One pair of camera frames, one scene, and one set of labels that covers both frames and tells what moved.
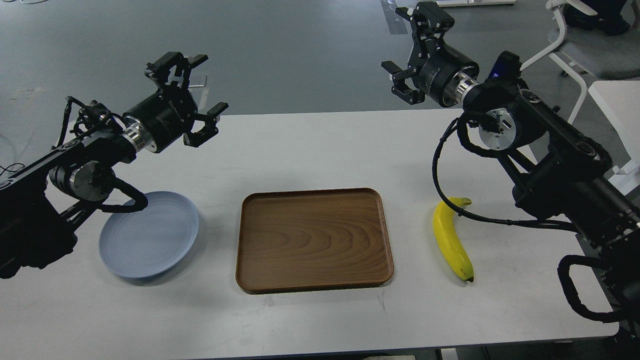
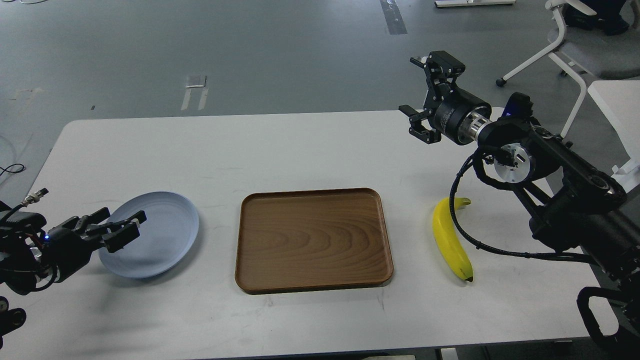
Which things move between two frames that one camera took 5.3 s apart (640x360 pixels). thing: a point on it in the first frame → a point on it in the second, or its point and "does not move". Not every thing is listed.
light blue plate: (142, 243) does not move
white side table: (621, 98) does not move
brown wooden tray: (310, 240) does not move
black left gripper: (168, 114) → (67, 249)
